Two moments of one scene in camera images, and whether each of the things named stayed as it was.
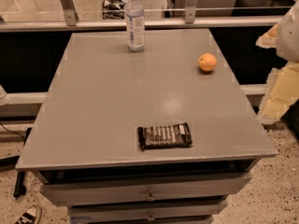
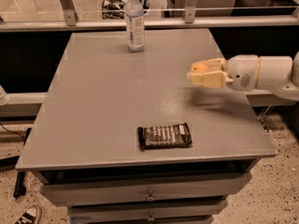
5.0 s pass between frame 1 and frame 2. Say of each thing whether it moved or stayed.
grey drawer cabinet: stayed
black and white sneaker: stayed
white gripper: moved
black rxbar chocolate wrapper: stayed
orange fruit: moved
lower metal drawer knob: stayed
